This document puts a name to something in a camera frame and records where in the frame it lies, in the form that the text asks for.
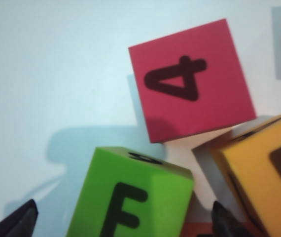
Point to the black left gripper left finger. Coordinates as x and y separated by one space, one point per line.
14 224

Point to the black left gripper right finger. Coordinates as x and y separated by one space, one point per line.
223 224

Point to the yellow block with Alligator print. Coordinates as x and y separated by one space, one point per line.
254 172

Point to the green block with number 7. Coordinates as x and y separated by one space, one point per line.
167 197

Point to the pink block with number 4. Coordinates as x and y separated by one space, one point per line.
204 111

